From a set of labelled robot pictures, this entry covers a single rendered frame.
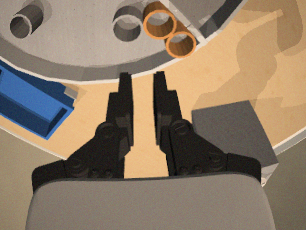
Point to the bronze bushing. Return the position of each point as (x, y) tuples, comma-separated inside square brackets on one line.
[(184, 48), (159, 31)]

